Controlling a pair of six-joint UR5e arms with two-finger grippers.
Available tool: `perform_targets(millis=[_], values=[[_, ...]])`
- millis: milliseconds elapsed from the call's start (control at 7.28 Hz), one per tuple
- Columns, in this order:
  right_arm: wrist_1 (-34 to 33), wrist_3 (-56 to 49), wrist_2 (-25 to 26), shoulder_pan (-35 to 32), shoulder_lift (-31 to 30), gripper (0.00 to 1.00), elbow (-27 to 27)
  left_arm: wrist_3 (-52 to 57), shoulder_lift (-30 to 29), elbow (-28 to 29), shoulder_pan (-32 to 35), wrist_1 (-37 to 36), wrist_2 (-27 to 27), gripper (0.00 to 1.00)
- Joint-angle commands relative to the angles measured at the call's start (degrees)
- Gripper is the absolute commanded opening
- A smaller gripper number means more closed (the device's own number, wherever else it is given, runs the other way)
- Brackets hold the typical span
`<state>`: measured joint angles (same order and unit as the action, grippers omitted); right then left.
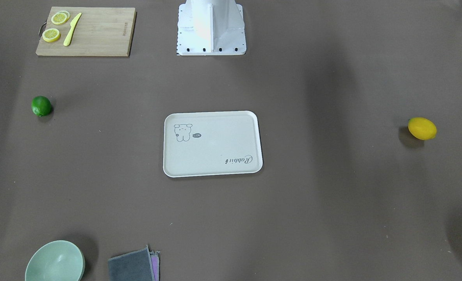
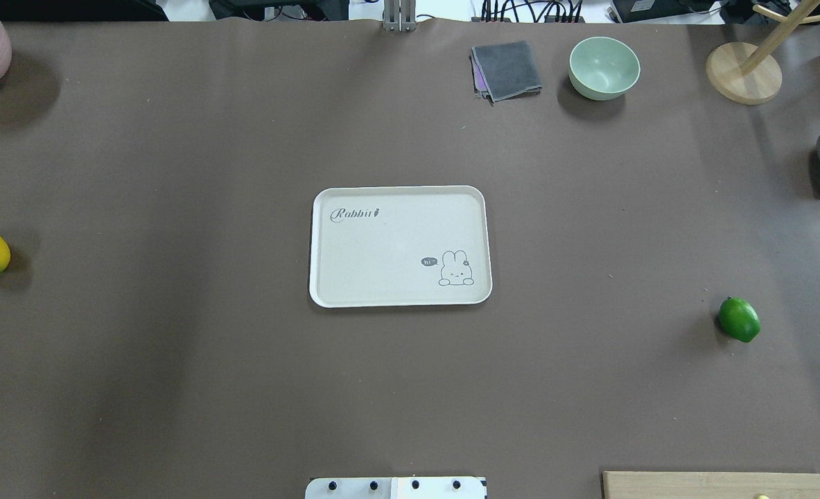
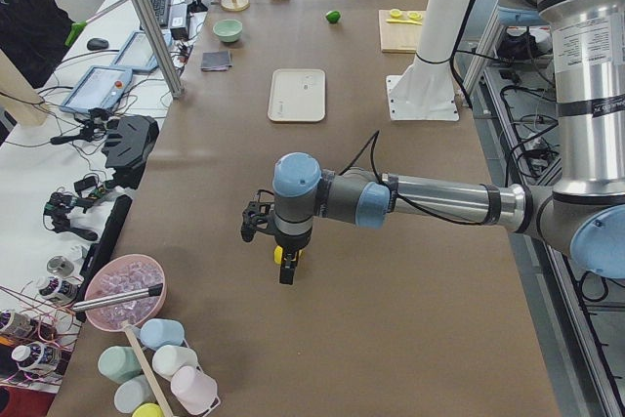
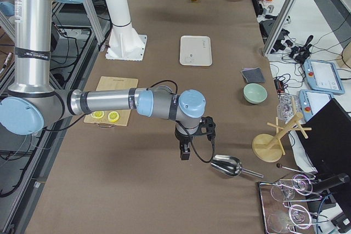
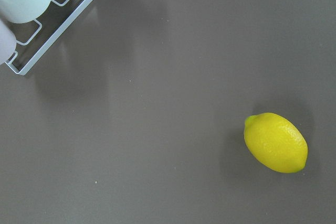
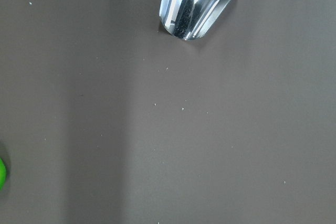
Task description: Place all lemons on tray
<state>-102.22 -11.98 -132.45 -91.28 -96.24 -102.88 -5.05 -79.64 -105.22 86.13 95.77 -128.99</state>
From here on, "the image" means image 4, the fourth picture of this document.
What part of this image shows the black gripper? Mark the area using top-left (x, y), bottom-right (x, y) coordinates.
top-left (175, 116), bottom-right (216, 161)

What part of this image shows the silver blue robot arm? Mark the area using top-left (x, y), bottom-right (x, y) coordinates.
top-left (1, 0), bottom-right (216, 160)

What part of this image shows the white rabbit tray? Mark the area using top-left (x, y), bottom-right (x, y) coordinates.
top-left (179, 36), bottom-right (212, 66)

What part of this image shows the metal scoop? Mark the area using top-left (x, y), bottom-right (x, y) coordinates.
top-left (211, 155), bottom-right (264, 179)

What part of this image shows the lemon slice beside knife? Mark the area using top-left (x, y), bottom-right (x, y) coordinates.
top-left (107, 111), bottom-right (120, 123)

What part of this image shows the wooden mug tree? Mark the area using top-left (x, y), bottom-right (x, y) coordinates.
top-left (252, 105), bottom-right (312, 162)

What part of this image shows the green ceramic bowl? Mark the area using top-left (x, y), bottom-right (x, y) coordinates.
top-left (243, 83), bottom-right (268, 104)

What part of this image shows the grey folded cloth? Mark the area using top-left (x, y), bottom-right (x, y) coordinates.
top-left (241, 67), bottom-right (265, 84)

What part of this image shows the bamboo cutting board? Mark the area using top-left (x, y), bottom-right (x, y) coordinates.
top-left (84, 76), bottom-right (138, 128)

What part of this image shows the clear plastic container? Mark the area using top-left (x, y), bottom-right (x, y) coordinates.
top-left (277, 95), bottom-right (298, 122)

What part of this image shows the black metal glass rack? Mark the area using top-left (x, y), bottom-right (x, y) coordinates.
top-left (258, 174), bottom-right (329, 233)

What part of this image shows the wine glass upper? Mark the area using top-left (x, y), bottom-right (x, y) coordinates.
top-left (270, 174), bottom-right (313, 202)

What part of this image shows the wine glass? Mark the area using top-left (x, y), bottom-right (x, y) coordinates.
top-left (267, 204), bottom-right (312, 233)
top-left (270, 174), bottom-right (313, 202)

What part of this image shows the wine glass lower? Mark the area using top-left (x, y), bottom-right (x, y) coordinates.
top-left (267, 204), bottom-right (312, 233)

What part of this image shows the blue teach pendant lower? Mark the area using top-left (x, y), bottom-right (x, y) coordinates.
top-left (298, 89), bottom-right (334, 122)

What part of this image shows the blue teach pendant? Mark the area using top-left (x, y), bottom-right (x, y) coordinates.
top-left (298, 89), bottom-right (334, 122)
top-left (303, 59), bottom-right (345, 95)

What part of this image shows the black monitor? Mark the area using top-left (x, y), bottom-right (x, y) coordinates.
top-left (302, 99), bottom-right (350, 175)

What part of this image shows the blue teach pendant upper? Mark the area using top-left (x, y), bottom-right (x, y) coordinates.
top-left (303, 59), bottom-right (345, 95)

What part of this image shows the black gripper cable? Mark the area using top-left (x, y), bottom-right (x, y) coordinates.
top-left (180, 124), bottom-right (215, 163)

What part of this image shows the lemon slice near handle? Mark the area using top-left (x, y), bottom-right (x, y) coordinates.
top-left (91, 111), bottom-right (105, 119)

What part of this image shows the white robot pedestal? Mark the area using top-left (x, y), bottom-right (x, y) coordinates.
top-left (105, 0), bottom-right (147, 61)

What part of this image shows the aluminium frame post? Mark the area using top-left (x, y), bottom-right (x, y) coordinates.
top-left (262, 0), bottom-right (296, 56)

